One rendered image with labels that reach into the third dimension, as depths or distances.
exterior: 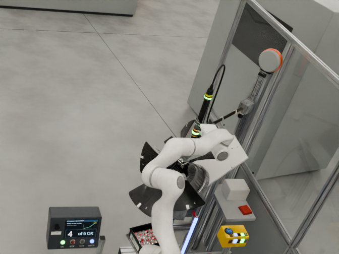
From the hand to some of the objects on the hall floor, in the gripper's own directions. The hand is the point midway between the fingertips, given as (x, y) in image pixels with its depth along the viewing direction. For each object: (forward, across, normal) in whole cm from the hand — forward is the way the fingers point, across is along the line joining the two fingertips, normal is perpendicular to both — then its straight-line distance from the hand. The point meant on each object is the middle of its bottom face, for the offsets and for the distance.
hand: (203, 121), depth 255 cm
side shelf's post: (+16, -54, +166) cm, 175 cm away
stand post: (+18, -33, +166) cm, 170 cm away
